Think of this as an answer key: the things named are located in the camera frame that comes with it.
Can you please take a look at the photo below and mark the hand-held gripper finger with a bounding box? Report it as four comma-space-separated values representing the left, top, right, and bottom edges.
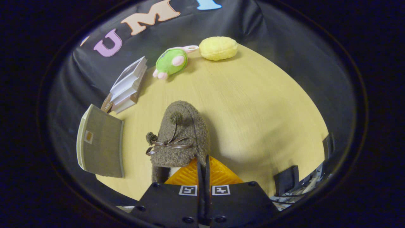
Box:
204, 155, 280, 228
129, 155, 203, 228

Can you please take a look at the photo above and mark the brown fuzzy shoe with bow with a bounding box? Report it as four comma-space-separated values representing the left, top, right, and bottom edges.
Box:
145, 101, 210, 184

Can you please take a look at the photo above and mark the grey fabric storage box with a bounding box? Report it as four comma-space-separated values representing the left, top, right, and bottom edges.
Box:
76, 104, 125, 179

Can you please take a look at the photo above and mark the dark boxy object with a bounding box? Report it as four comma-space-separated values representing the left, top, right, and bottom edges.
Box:
273, 165, 300, 196
322, 134, 334, 161

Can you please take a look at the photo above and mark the plain white book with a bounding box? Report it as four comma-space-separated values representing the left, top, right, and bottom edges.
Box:
111, 92, 140, 114
110, 75, 145, 102

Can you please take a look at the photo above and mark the brown hardcover book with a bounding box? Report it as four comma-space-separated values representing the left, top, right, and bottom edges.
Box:
101, 93, 114, 114

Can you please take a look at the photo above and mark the green and pink plush toy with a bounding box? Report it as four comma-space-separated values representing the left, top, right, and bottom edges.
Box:
153, 45, 199, 80

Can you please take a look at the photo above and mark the yellow plush toy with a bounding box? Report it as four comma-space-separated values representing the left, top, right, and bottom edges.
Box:
199, 36, 239, 61

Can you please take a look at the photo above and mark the black backdrop cloth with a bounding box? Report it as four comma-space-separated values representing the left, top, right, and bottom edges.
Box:
47, 0, 358, 203

